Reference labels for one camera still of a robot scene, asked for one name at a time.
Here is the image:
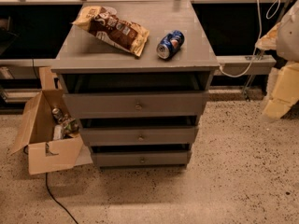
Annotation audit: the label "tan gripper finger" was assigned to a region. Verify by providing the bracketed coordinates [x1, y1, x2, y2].
[262, 61, 299, 119]

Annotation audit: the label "grey top drawer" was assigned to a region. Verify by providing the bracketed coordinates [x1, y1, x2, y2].
[63, 91, 208, 119]

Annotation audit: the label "grey drawer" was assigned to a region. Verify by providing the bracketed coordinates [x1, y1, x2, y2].
[91, 151, 192, 167]
[63, 91, 208, 119]
[80, 127, 198, 147]

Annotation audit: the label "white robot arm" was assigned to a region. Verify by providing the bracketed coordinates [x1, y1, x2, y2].
[255, 1, 299, 120]

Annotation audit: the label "grey drawer cabinet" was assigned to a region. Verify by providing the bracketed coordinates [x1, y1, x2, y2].
[51, 1, 219, 154]

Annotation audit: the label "grey bottom drawer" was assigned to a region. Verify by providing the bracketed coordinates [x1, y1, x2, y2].
[91, 151, 192, 167]

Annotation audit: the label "grey middle drawer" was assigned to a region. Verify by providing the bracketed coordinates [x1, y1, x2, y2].
[80, 127, 198, 147]

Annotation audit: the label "open cardboard box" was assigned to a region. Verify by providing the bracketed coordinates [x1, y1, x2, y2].
[10, 67, 93, 175]

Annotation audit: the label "metal stand pole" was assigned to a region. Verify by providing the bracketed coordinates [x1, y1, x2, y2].
[241, 0, 299, 102]

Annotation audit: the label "blue soda can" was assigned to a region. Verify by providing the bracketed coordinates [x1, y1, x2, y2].
[156, 30, 185, 60]

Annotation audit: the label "brown chip bag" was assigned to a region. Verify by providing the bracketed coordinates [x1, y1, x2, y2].
[72, 6, 150, 57]

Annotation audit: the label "cans inside cardboard box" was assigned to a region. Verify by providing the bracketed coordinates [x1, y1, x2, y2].
[51, 107, 78, 141]

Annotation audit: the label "white hanging cable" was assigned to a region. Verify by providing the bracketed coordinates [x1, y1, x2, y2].
[219, 0, 282, 78]

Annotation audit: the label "black floor cable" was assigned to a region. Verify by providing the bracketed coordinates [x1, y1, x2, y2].
[45, 172, 79, 224]

